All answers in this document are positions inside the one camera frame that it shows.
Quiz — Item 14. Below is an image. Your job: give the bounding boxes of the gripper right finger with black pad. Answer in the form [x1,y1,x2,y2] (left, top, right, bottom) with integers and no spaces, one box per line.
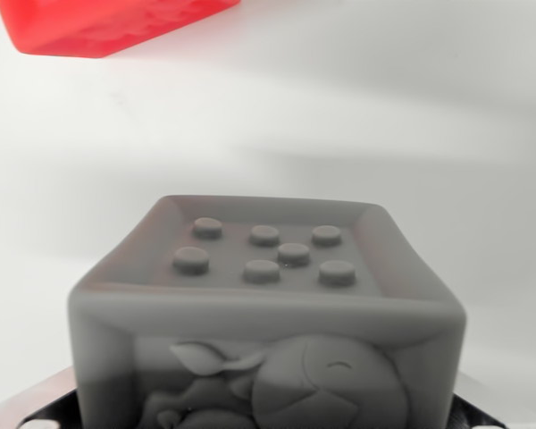
[453,370,536,429]

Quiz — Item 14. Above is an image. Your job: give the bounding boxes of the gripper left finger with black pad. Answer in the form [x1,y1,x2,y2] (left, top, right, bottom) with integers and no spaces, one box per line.
[0,366,80,429]

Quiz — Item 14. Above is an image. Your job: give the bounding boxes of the grey embossed toy cube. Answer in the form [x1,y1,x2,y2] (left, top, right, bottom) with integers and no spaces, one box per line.
[66,194,468,429]

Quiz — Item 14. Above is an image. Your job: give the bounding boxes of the red embossed toy cube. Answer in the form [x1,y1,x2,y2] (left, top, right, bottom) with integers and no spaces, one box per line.
[0,0,242,59]

